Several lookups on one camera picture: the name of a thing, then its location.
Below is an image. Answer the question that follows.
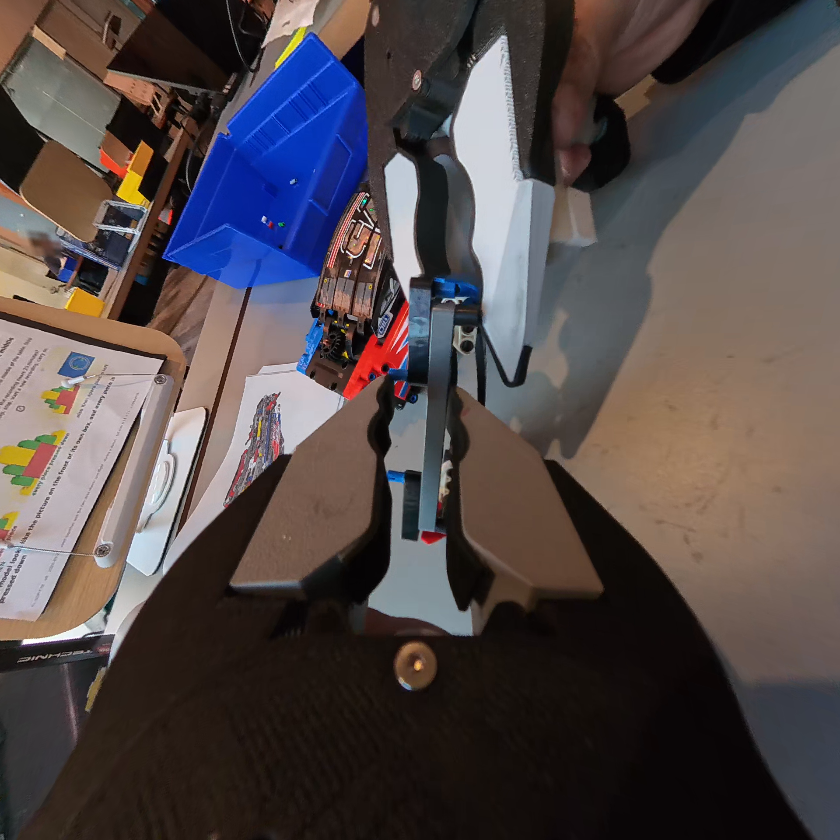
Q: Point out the grey desk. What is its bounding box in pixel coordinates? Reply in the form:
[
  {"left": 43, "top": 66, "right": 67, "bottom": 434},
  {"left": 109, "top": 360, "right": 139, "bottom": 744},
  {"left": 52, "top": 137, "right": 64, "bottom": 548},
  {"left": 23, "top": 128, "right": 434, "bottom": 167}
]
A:
[{"left": 171, "top": 0, "right": 840, "bottom": 840}]

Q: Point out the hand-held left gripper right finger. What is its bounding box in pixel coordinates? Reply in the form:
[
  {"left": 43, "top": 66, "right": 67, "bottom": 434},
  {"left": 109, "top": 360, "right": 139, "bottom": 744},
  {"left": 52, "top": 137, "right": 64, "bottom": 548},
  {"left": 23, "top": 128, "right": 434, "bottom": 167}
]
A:
[{"left": 444, "top": 388, "right": 605, "bottom": 618}]

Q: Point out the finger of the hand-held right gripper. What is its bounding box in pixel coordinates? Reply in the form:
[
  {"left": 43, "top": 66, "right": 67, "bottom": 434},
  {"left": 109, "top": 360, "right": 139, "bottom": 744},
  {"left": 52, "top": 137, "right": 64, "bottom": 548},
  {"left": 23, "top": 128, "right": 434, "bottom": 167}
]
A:
[
  {"left": 381, "top": 149, "right": 489, "bottom": 382},
  {"left": 453, "top": 33, "right": 559, "bottom": 392}
]

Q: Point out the person's right hand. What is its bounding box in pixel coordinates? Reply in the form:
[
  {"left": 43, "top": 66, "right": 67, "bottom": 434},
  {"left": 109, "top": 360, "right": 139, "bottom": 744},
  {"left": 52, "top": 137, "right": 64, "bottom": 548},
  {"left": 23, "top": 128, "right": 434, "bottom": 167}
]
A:
[{"left": 552, "top": 0, "right": 736, "bottom": 185}]

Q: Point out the white stand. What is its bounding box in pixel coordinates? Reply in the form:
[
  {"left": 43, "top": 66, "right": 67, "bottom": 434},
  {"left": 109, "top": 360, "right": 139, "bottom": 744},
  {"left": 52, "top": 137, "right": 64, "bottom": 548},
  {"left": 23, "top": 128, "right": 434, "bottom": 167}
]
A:
[{"left": 92, "top": 374, "right": 208, "bottom": 578}]

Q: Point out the small toy brick assembly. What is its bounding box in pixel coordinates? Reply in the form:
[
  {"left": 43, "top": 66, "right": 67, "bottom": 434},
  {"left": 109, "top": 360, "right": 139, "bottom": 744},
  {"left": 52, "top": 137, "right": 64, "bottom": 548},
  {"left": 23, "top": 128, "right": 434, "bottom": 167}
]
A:
[{"left": 388, "top": 276, "right": 484, "bottom": 546}]

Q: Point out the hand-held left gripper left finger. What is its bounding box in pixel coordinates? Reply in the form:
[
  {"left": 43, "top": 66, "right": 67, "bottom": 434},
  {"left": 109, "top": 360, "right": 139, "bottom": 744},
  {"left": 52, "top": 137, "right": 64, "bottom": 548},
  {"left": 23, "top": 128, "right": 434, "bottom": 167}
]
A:
[{"left": 230, "top": 381, "right": 399, "bottom": 605}]

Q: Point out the toy set box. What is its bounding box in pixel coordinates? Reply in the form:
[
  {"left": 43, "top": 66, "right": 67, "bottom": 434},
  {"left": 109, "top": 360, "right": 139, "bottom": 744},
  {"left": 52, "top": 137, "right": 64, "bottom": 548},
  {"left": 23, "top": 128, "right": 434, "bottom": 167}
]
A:
[{"left": 0, "top": 637, "right": 119, "bottom": 840}]

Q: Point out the blue storage bin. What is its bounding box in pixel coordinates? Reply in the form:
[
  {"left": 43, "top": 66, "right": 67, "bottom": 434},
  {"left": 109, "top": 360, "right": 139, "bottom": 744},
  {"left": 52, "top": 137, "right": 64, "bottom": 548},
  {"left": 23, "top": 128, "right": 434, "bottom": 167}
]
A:
[{"left": 164, "top": 33, "right": 371, "bottom": 290}]

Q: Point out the open instruction booklet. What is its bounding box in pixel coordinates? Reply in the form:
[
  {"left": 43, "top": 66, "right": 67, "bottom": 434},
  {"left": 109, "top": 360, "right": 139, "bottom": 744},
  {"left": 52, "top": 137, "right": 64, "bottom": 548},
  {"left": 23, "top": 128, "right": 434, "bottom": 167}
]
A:
[{"left": 105, "top": 361, "right": 349, "bottom": 631}]

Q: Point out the red black toy race car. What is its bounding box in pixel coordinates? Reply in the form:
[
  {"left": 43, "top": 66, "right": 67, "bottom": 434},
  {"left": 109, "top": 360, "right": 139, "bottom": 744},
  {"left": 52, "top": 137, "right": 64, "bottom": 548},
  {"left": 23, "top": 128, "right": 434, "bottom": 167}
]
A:
[{"left": 309, "top": 191, "right": 427, "bottom": 401}]

